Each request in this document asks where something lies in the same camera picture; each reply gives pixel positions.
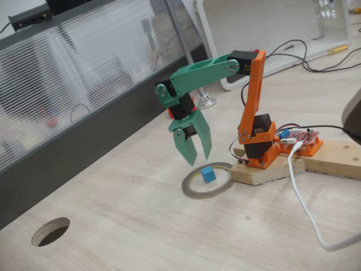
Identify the blue cube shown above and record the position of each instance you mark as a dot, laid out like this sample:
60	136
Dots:
208	175

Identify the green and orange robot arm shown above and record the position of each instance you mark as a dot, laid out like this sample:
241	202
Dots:
253	93

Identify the metal pole with round base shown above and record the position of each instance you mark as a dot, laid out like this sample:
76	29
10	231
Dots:
207	103

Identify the small red box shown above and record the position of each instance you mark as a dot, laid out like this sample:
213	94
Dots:
170	113

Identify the black power strip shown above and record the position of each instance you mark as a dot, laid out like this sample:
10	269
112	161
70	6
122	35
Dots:
235	79

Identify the wooden base block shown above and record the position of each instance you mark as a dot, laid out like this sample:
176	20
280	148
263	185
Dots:
268	175

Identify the red controller board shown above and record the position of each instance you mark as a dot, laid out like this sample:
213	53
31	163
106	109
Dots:
301	136

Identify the grey translucent desk partition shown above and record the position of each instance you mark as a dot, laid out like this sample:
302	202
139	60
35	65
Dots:
84	135

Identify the pale wooden plank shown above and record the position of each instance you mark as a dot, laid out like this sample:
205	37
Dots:
335	161

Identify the grey rounded device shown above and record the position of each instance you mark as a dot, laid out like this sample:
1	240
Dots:
354	115

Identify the black monitor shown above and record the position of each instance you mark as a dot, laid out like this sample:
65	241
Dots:
70	5

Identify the black rectangular box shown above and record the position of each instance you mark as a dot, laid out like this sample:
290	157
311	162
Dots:
31	17

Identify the small yellow tool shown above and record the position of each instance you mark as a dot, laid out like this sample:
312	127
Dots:
356	10

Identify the orange board mount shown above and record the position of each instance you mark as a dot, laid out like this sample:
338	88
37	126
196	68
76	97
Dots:
313	149

